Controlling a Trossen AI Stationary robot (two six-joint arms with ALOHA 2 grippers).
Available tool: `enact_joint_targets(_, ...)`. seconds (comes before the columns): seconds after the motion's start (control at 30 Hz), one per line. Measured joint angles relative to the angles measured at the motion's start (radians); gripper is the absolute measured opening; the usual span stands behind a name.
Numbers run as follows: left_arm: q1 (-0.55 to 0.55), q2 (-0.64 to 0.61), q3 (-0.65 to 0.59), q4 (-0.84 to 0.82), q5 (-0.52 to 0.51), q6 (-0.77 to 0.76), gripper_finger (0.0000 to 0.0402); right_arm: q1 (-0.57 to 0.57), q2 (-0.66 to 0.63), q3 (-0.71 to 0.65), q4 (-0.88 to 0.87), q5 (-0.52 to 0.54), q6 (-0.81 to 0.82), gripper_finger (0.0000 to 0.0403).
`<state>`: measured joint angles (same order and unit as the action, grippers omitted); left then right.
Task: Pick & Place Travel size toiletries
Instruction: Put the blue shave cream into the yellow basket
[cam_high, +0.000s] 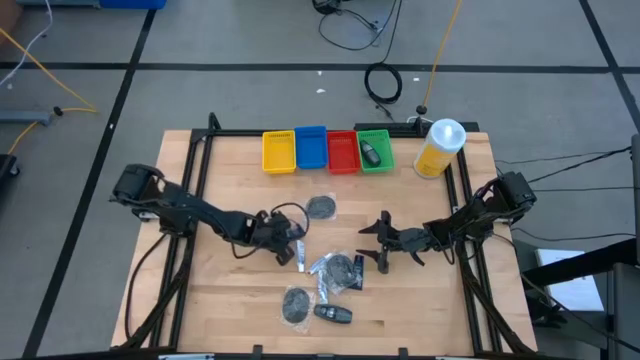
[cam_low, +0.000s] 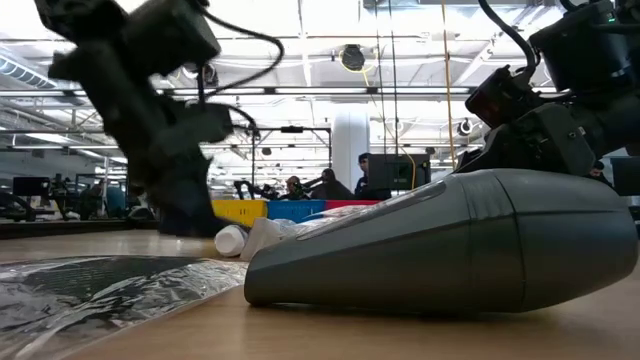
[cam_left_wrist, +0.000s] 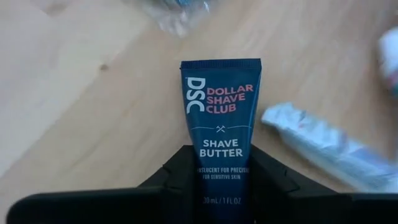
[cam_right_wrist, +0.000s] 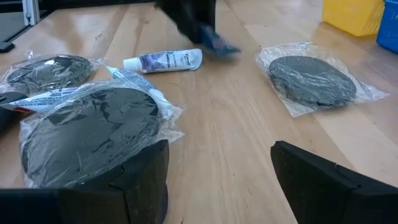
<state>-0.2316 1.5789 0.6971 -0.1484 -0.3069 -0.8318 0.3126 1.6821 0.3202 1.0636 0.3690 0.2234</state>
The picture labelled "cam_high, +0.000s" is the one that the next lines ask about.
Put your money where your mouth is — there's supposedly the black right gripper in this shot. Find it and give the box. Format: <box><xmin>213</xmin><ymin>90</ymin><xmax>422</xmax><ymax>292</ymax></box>
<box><xmin>355</xmin><ymin>209</ymin><xmax>432</xmax><ymax>275</ymax></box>

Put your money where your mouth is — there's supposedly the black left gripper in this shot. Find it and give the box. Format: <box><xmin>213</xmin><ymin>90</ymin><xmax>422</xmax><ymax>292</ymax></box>
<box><xmin>244</xmin><ymin>208</ymin><xmax>307</xmax><ymax>267</ymax></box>

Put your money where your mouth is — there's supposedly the black hair net clear packet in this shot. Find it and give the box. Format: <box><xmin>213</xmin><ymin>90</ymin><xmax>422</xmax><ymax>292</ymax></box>
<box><xmin>303</xmin><ymin>193</ymin><xmax>338</xmax><ymax>222</ymax></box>
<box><xmin>322</xmin><ymin>251</ymin><xmax>357</xmax><ymax>295</ymax></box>
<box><xmin>279</xmin><ymin>284</ymin><xmax>317</xmax><ymax>334</ymax></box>

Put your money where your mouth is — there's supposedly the dark grey travel bottle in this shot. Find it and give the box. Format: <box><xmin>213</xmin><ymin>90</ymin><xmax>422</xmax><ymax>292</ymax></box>
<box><xmin>313</xmin><ymin>303</ymin><xmax>354</xmax><ymax>325</ymax></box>

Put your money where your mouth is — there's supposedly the black key fob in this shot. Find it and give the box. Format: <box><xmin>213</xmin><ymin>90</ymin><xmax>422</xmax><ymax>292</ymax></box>
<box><xmin>359</xmin><ymin>140</ymin><xmax>382</xmax><ymax>168</ymax></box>

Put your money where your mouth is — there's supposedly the yellow plastic basket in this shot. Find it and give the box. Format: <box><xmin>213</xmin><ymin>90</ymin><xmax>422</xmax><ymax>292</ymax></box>
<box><xmin>261</xmin><ymin>129</ymin><xmax>297</xmax><ymax>175</ymax></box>

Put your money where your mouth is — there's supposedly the red plastic basket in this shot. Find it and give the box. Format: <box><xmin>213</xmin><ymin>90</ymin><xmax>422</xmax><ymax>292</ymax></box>
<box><xmin>326</xmin><ymin>130</ymin><xmax>362</xmax><ymax>175</ymax></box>

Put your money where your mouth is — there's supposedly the green plastic basket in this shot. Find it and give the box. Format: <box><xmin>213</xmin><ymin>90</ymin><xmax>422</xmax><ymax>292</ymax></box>
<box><xmin>356</xmin><ymin>128</ymin><xmax>396</xmax><ymax>174</ymax></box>

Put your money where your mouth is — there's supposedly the blue plastic basket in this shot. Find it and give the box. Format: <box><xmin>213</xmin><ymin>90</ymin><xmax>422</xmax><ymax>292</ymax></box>
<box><xmin>293</xmin><ymin>125</ymin><xmax>329</xmax><ymax>170</ymax></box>

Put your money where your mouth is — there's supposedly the large yellow bottle white cap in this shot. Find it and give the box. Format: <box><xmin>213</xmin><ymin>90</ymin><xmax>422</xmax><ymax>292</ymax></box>
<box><xmin>412</xmin><ymin>117</ymin><xmax>467</xmax><ymax>180</ymax></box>

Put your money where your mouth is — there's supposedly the white box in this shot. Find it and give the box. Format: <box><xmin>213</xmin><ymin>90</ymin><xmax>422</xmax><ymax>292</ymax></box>
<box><xmin>534</xmin><ymin>248</ymin><xmax>606</xmax><ymax>312</ymax></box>

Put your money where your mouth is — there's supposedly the black beam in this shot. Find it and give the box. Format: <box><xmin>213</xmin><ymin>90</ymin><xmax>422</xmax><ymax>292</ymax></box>
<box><xmin>519</xmin><ymin>237</ymin><xmax>640</xmax><ymax>289</ymax></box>

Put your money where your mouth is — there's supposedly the blue bin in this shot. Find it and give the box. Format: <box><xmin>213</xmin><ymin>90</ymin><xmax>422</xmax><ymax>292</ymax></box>
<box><xmin>98</xmin><ymin>0</ymin><xmax>168</xmax><ymax>10</ymax></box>

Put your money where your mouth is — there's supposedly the black cart caster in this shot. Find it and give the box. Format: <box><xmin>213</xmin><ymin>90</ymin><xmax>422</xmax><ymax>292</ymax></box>
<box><xmin>0</xmin><ymin>153</ymin><xmax>21</xmax><ymax>182</ymax></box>

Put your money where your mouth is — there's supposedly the grey stand foot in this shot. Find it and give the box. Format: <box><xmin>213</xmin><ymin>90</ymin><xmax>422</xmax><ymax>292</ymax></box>
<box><xmin>0</xmin><ymin>109</ymin><xmax>53</xmax><ymax>127</ymax></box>

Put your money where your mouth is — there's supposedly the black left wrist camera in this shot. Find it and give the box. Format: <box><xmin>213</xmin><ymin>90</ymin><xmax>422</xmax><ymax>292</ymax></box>
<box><xmin>256</xmin><ymin>210</ymin><xmax>282</xmax><ymax>235</ymax></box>

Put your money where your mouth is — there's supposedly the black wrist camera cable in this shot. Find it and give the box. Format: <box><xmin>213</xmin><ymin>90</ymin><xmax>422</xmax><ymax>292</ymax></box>
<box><xmin>232</xmin><ymin>201</ymin><xmax>312</xmax><ymax>260</ymax></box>

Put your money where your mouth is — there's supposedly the black aluminium table frame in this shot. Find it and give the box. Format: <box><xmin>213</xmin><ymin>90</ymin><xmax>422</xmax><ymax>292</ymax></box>
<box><xmin>119</xmin><ymin>112</ymin><xmax>539</xmax><ymax>360</ymax></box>

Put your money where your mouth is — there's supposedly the coiled black cable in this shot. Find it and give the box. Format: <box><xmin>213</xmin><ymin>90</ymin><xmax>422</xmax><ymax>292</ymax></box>
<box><xmin>363</xmin><ymin>62</ymin><xmax>404</xmax><ymax>106</ymax></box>

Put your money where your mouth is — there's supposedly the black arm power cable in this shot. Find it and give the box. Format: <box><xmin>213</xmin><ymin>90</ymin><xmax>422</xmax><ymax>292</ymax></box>
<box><xmin>123</xmin><ymin>232</ymin><xmax>169</xmax><ymax>344</ymax></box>

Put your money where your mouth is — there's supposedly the long yellow hanging cable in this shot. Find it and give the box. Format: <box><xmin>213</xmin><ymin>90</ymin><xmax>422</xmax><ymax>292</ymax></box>
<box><xmin>421</xmin><ymin>0</ymin><xmax>464</xmax><ymax>110</ymax></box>

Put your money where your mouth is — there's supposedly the looped black floor cable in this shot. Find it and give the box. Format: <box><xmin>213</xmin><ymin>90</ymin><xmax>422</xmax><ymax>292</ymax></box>
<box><xmin>312</xmin><ymin>0</ymin><xmax>387</xmax><ymax>52</ymax></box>

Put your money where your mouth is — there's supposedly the thin black floor cable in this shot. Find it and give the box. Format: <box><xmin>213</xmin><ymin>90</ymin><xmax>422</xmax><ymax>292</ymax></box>
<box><xmin>529</xmin><ymin>185</ymin><xmax>636</xmax><ymax>194</ymax></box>
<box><xmin>524</xmin><ymin>145</ymin><xmax>634</xmax><ymax>185</ymax></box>

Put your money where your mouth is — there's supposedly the black hanging cable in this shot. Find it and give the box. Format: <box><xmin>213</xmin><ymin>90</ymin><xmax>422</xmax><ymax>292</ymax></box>
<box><xmin>382</xmin><ymin>0</ymin><xmax>404</xmax><ymax>66</ymax></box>

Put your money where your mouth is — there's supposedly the yellow floor cable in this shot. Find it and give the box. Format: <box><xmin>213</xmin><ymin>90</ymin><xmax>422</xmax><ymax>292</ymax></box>
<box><xmin>0</xmin><ymin>27</ymin><xmax>99</xmax><ymax>156</ymax></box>

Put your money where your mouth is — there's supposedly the white floor cable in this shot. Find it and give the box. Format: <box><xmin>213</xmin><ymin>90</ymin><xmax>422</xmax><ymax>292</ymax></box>
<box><xmin>0</xmin><ymin>0</ymin><xmax>54</xmax><ymax>89</ymax></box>

